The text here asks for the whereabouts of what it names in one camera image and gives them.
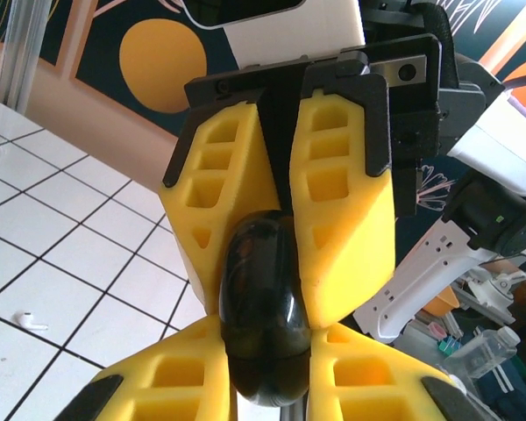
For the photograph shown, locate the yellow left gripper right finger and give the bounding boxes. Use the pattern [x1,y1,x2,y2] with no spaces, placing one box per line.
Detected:
[306,322,499,421]

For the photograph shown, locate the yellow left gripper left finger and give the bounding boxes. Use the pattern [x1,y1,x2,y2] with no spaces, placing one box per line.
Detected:
[54,313,238,421]

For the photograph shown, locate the earbuds charging case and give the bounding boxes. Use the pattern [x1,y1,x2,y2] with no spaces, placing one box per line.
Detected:
[217,209,313,409]

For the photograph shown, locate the white wireless earbud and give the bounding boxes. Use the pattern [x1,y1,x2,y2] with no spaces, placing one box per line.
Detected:
[11,310,50,332]

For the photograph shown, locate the coloured binder clips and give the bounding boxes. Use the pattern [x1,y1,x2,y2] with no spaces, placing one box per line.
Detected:
[437,335,463,357]

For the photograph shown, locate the orange plastic funnel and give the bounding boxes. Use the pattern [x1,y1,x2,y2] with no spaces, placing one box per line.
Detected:
[422,291,460,318]

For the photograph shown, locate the clear plastic bottle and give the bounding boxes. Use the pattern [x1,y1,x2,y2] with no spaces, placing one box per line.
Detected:
[444,325,522,381]

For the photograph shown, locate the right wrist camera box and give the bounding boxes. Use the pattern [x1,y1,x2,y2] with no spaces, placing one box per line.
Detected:
[186,0,367,70]

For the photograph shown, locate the aluminium frame post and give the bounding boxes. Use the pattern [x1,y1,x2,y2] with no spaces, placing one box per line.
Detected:
[0,0,50,111]

